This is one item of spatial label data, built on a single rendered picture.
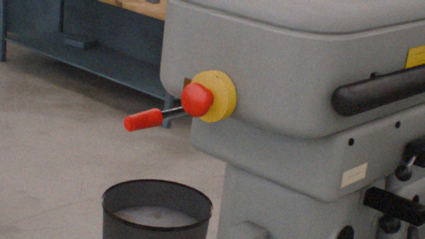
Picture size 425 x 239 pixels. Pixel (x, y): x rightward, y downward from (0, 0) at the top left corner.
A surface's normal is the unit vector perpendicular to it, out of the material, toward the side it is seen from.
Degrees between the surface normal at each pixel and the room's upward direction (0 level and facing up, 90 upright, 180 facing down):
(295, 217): 90
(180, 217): 0
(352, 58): 90
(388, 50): 90
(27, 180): 0
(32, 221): 0
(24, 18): 90
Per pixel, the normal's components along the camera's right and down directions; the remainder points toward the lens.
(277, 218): -0.65, 0.18
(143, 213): 0.11, -0.94
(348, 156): 0.76, 0.29
